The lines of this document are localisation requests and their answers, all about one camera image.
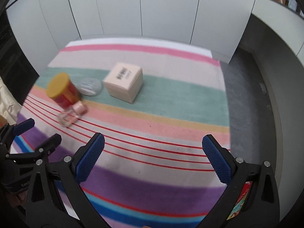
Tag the person's left hand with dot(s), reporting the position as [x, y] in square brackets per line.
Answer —
[16, 198]

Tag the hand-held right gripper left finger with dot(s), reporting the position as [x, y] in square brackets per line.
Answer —
[91, 156]

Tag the black glass panel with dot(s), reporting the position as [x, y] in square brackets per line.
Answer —
[16, 71]

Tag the striped colourful cloth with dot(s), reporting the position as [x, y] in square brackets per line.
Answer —
[154, 99]

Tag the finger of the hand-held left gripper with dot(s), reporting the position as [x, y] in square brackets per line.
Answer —
[23, 125]
[51, 142]

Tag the red can with yellow lid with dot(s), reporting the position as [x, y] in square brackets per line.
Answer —
[66, 95]

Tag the cream padded chair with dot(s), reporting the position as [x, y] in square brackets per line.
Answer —
[9, 104]

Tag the floor socket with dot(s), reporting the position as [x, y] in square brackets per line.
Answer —
[263, 87]

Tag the beige square carton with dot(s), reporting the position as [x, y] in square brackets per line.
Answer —
[123, 85]

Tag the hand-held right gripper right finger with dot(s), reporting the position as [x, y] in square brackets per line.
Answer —
[217, 161]

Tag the colourful snack packet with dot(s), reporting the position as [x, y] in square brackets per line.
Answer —
[241, 197]

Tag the pink perfume bottle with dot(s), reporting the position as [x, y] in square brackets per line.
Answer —
[71, 114]

